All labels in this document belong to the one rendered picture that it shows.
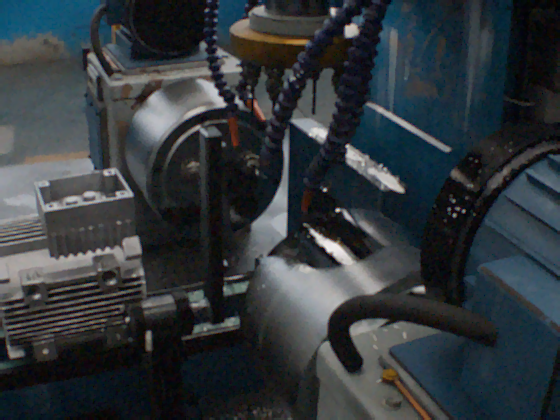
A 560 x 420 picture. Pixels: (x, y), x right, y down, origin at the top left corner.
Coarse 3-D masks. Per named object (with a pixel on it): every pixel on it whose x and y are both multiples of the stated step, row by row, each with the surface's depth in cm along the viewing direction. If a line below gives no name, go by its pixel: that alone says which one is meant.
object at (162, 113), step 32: (160, 96) 131; (192, 96) 126; (160, 128) 122; (192, 128) 122; (224, 128) 124; (256, 128) 126; (128, 160) 134; (160, 160) 122; (192, 160) 123; (224, 160) 126; (256, 160) 125; (160, 192) 124; (192, 192) 126; (224, 192) 129; (256, 192) 131; (192, 224) 128; (224, 224) 131
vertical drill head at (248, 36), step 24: (264, 0) 96; (288, 0) 93; (312, 0) 93; (240, 24) 99; (264, 24) 93; (288, 24) 92; (312, 24) 92; (240, 48) 95; (264, 48) 92; (288, 48) 91; (336, 48) 92; (336, 72) 99; (312, 96) 108
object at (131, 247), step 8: (128, 240) 95; (136, 240) 95; (128, 248) 94; (136, 248) 95; (128, 256) 94; (136, 256) 95; (0, 264) 88; (0, 272) 88; (8, 272) 88; (0, 280) 87; (8, 280) 88; (16, 352) 93; (24, 352) 93; (16, 360) 94
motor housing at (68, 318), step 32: (0, 224) 94; (32, 224) 94; (0, 256) 90; (32, 256) 92; (0, 288) 89; (64, 288) 91; (96, 288) 93; (128, 288) 95; (32, 320) 90; (64, 320) 92; (96, 320) 94; (32, 352) 98
